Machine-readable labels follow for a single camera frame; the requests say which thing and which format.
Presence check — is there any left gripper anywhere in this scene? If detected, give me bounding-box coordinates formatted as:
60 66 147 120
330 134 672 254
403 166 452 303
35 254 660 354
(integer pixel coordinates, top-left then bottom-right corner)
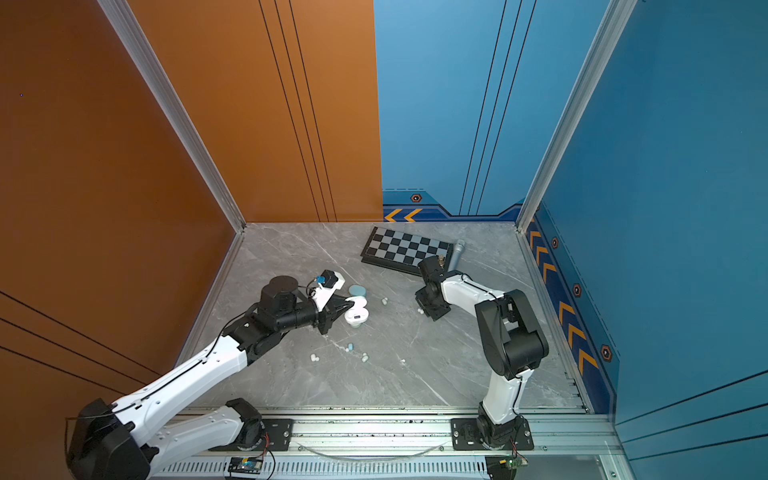
277 294 356 337

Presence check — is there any white earbud case front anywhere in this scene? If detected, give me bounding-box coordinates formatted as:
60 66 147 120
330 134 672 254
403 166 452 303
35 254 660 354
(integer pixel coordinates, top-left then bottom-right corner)
344 297 370 322

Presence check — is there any white earbud case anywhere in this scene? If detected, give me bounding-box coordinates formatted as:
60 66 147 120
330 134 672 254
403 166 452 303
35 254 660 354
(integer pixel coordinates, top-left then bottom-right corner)
344 297 370 322
347 318 366 329

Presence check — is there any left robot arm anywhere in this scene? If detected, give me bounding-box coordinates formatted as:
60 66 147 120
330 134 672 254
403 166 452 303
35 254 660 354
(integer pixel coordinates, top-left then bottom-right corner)
65 270 369 479

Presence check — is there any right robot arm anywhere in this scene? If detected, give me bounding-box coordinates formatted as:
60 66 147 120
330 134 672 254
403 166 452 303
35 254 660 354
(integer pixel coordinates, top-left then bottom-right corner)
415 267 549 451

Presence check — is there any light blue earbud case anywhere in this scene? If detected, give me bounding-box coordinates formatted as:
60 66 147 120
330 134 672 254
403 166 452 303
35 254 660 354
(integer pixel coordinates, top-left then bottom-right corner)
348 285 367 297

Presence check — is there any grey microphone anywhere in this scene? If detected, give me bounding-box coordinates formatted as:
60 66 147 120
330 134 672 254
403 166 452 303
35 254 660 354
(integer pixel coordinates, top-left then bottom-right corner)
447 240 466 271

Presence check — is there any black white chessboard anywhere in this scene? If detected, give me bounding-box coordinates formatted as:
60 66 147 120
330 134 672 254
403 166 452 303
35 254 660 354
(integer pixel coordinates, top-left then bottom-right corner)
361 226 454 277

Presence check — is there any green circuit board right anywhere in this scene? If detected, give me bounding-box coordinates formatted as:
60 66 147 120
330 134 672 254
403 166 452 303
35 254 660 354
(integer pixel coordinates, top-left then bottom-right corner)
499 456 529 470

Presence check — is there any green circuit board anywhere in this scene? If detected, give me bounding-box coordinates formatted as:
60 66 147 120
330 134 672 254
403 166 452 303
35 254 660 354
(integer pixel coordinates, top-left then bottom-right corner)
499 456 529 470
227 457 264 478

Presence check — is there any green circuit board left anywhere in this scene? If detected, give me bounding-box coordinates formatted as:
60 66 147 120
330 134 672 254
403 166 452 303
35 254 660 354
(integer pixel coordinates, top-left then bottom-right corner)
227 457 264 478

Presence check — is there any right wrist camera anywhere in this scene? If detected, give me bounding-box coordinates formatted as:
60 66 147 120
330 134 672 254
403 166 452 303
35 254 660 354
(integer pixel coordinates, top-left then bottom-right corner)
418 256 446 286

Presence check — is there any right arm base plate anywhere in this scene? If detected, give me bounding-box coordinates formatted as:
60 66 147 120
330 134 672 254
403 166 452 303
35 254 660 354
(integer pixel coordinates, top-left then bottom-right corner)
450 416 535 451

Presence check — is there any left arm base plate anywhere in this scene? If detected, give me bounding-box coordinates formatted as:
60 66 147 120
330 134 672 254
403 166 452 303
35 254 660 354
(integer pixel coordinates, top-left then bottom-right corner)
209 418 294 452

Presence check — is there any aluminium front rail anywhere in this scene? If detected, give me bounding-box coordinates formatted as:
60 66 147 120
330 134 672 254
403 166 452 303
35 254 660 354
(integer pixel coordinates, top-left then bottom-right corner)
119 407 625 460

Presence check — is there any left aluminium corner post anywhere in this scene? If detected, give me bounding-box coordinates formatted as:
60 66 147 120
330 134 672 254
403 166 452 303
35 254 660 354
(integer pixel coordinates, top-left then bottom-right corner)
98 0 246 234

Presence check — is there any aluminium corner post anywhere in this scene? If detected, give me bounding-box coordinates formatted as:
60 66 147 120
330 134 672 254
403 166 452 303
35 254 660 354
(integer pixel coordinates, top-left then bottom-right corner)
515 0 637 234
98 0 246 234

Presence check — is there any right aluminium corner post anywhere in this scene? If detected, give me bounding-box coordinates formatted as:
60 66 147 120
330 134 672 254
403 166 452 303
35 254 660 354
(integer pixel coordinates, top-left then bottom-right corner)
515 0 637 234

